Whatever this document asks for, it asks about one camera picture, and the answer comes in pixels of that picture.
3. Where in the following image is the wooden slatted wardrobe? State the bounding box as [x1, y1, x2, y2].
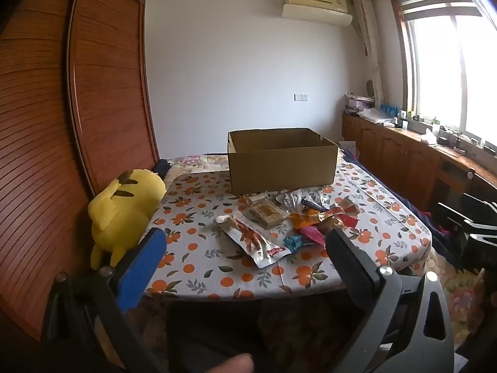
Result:
[0, 0, 160, 343]

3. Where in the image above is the long wooden cabinet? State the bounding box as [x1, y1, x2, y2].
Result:
[342, 112, 497, 212]

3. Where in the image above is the white pouch with red print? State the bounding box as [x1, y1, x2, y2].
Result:
[213, 214, 292, 269]

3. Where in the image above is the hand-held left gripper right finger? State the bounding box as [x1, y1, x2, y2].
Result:
[324, 227, 455, 373]

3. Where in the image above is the stack of small boxes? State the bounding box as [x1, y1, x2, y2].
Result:
[345, 93, 376, 115]

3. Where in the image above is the wooden framed window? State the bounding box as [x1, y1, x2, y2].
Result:
[389, 0, 497, 140]

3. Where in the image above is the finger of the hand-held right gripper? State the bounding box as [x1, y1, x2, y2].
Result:
[460, 221, 497, 259]
[437, 201, 497, 228]

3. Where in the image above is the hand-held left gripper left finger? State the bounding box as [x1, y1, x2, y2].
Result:
[41, 227, 183, 373]

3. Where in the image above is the red orange snack packet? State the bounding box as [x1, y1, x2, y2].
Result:
[330, 197, 361, 231]

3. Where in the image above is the brown cardboard box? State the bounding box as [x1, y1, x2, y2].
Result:
[227, 127, 339, 195]

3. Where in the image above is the person's left hand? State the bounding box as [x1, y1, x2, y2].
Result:
[224, 353, 256, 373]

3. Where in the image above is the clear packet of brown snack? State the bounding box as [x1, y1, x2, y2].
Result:
[244, 200, 292, 229]

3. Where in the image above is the dark blue cloth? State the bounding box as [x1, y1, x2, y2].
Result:
[153, 159, 172, 182]

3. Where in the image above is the orange fruit print tablecloth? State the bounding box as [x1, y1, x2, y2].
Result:
[144, 154, 432, 301]

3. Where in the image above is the patterned curtain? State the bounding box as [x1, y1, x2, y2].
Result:
[353, 0, 386, 108]

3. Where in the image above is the white plastic bag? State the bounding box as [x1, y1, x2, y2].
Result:
[359, 107, 394, 126]

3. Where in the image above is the yellow plush toy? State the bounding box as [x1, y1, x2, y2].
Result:
[88, 169, 167, 269]

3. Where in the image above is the wall air conditioner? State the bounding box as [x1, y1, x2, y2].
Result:
[281, 0, 353, 28]

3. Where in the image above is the floral blanket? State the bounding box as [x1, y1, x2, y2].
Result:
[171, 154, 230, 173]

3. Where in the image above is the teal snack packet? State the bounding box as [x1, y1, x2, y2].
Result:
[283, 235, 305, 253]

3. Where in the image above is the pink snack packet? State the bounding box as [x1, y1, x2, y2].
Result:
[299, 227, 327, 246]

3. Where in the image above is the floral bedsheet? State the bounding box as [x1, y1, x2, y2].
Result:
[425, 246, 497, 337]

